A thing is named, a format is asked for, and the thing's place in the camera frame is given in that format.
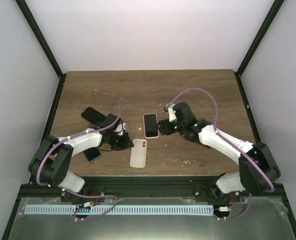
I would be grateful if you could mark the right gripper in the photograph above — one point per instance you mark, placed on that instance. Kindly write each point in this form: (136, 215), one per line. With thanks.
(165, 129)

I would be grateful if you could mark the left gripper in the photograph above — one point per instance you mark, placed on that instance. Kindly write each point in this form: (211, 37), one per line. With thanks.
(125, 144)

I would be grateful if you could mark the pink-edged black phone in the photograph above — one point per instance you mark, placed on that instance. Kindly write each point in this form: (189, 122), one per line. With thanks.
(151, 125)

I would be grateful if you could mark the pink phone case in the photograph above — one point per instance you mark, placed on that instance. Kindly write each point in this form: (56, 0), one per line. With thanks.
(144, 125)

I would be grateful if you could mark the white phone case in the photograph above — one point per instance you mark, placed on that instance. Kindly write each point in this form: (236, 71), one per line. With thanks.
(138, 153)

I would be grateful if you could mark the blue-edged black phone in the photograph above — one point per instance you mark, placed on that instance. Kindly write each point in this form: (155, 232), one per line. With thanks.
(92, 154)

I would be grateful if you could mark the black phone case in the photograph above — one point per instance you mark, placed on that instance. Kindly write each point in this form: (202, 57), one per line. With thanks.
(93, 116)

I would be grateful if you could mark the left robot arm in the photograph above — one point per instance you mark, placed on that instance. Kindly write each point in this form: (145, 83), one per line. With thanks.
(50, 164)

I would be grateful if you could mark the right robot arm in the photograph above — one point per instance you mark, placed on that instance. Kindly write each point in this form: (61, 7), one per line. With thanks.
(257, 169)

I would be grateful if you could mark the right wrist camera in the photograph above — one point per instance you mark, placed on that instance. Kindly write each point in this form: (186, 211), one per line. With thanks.
(171, 112)

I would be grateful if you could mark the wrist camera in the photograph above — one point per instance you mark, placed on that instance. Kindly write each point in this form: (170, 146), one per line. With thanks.
(121, 128)
(171, 112)

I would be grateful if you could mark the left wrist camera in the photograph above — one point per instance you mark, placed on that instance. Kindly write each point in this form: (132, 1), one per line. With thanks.
(121, 128)

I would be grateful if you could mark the black aluminium frame rail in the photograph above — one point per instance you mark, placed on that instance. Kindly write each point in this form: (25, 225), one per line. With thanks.
(200, 188)

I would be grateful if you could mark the light blue slotted cable duct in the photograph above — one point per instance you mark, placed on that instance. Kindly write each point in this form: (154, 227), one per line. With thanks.
(191, 210)

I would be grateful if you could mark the right black frame post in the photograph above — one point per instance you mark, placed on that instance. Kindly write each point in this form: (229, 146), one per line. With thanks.
(268, 20)

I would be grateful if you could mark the black frame post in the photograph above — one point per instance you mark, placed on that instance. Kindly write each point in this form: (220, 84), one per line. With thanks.
(268, 20)
(28, 15)

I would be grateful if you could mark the left black frame post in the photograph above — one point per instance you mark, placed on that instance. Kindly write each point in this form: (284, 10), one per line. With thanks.
(28, 15)

